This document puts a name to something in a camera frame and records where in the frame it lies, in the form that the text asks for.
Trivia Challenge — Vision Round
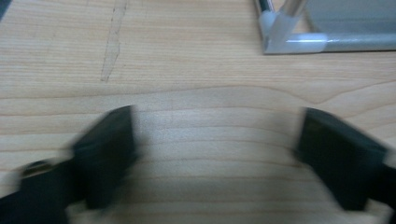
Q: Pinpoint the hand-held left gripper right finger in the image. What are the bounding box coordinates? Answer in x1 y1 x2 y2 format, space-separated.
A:
293 106 390 213

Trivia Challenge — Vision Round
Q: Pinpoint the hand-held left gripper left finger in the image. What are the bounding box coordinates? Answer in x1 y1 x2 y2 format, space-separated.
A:
69 105 138 210

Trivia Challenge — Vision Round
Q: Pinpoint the metal frame shoe rack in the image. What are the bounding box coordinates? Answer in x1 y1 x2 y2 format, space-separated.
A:
255 0 396 55

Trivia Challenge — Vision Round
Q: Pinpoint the clear tape strip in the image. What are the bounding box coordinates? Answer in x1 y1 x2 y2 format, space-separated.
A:
100 0 129 83

